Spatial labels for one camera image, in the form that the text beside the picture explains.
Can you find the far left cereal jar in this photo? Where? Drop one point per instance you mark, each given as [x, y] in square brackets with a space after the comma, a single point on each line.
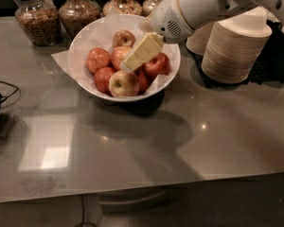
[40, 21]

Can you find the black mat under bowls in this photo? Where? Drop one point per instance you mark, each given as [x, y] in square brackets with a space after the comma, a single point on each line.
[269, 65]

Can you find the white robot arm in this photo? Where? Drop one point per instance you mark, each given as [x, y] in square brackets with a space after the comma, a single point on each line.
[201, 12]

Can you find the front paper bowl stack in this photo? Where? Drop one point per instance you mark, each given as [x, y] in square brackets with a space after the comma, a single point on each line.
[234, 45]

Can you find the paper bowl stack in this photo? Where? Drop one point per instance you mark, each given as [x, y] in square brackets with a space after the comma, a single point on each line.
[197, 43]
[234, 45]

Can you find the top red yellow apple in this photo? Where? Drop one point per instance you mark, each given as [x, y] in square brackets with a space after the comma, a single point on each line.
[123, 38]

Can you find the lower right red apple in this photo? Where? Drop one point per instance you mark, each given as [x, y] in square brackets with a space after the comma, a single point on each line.
[144, 82]

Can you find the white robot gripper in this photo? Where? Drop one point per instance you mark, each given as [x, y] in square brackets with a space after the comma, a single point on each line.
[168, 20]

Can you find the front left red apple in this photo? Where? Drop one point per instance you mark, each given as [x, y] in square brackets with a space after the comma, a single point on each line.
[102, 78]

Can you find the white ceramic bowl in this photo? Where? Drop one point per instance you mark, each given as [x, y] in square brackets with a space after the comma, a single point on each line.
[94, 32]

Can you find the rear paper bowl stack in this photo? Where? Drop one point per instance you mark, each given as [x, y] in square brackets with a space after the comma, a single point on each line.
[197, 43]

